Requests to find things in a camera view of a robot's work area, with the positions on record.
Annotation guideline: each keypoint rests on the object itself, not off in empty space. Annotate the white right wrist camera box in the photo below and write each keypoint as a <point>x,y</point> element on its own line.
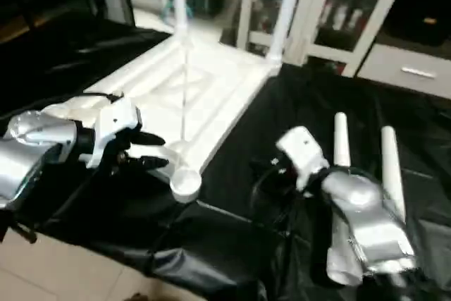
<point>303,153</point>

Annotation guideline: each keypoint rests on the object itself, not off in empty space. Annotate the white drawer unit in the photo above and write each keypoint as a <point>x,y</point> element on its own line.
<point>412,70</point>

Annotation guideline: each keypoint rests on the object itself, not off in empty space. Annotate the black low cabinet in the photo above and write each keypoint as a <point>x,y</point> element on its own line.
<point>430,5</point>

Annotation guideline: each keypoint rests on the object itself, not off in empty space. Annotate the white glass-door cabinet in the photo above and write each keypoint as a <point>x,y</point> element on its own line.
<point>331,12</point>

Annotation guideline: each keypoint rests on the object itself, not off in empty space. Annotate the light blue plastic object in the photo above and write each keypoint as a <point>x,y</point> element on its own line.
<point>169,9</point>

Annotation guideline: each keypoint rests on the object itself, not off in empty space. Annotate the black plastic mat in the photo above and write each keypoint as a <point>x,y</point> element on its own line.
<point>232,244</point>

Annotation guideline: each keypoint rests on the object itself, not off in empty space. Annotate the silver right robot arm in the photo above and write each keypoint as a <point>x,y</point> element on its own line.
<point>366,223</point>

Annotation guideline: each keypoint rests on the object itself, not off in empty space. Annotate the white plastic table top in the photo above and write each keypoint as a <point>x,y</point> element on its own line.
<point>204,82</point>

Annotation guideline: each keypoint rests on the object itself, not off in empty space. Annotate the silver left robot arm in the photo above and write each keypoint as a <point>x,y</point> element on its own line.
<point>35,153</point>

